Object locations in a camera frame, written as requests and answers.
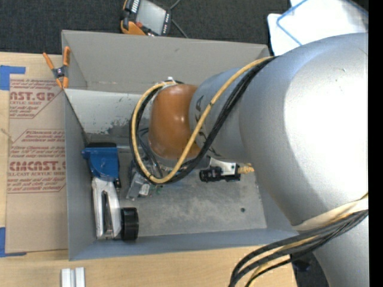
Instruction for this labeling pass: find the black cylinder on white bracket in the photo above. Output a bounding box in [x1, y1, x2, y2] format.
[199, 157, 255, 184]

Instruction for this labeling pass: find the blue plastic object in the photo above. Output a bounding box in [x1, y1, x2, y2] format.
[81, 143, 121, 186]

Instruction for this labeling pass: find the brown cardboard board red print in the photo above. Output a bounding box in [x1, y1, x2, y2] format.
[0, 51, 70, 257]

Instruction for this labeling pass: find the black tape roll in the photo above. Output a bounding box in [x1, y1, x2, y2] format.
[120, 207, 140, 242]

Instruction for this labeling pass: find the silver and black tool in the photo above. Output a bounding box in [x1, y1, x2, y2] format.
[90, 176, 123, 240]

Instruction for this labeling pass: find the grey metal bin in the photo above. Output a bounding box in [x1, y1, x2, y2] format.
[60, 29, 300, 261]

